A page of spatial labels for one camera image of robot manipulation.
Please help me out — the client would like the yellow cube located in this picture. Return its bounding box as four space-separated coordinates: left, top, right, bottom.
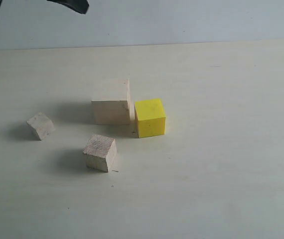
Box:
134 99 166 138

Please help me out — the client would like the small wooden cube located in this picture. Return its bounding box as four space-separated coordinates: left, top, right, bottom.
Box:
26 113 55 140

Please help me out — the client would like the large wooden cube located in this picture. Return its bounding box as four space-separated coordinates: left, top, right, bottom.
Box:
91 78 131 125

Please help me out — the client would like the medium wooden cube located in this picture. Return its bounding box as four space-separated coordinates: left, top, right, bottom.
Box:
83 134 117 173

